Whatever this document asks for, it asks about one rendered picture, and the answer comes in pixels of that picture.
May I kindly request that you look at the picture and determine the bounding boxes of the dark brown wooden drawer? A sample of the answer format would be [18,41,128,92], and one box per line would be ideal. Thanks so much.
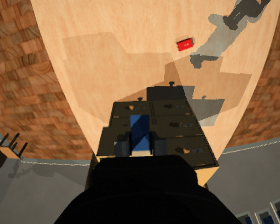
[113,101,152,118]
[111,118,153,126]
[96,125,158,161]
[155,116,202,139]
[152,100,192,117]
[167,137,215,168]

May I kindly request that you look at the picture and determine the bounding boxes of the blue and cream eraser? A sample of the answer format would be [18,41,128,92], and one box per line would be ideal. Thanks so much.
[130,115,150,157]

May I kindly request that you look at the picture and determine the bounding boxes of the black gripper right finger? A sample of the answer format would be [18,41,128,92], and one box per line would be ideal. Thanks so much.
[149,131,167,156]

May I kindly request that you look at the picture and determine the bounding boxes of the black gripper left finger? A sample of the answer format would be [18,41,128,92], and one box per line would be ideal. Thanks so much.
[114,132,132,157]

